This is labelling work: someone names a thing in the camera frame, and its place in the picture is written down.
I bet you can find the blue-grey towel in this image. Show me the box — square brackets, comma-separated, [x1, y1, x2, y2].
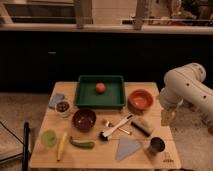
[115, 138, 142, 161]

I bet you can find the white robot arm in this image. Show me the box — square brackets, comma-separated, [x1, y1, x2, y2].
[158, 63, 213, 126]

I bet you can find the orange bowl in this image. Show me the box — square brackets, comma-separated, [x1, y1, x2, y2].
[128, 89, 153, 110]

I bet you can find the purple bowl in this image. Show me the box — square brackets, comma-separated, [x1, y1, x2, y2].
[72, 109, 96, 132]

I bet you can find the small bowl with nuts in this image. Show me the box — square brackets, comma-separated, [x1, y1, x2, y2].
[55, 100, 71, 117]

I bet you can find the metal cup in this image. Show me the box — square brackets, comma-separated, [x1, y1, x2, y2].
[148, 137, 165, 155]

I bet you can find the white black brush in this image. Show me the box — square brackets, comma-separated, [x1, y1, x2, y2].
[99, 115, 132, 141]

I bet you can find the red tomato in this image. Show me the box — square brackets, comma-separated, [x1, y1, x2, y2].
[95, 83, 106, 93]

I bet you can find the green plastic tray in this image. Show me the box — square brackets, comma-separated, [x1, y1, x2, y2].
[74, 75, 126, 109]

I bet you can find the green cucumber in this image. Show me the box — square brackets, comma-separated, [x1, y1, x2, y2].
[69, 137, 95, 149]

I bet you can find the yellow banana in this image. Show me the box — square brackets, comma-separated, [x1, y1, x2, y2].
[57, 132, 68, 162]

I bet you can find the blue sponge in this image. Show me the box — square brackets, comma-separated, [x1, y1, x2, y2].
[48, 93, 65, 109]

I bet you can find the light green lid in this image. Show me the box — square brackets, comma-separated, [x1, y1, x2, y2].
[41, 130, 56, 147]

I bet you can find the black chair frame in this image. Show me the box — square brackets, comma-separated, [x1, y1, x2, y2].
[22, 122, 30, 171]

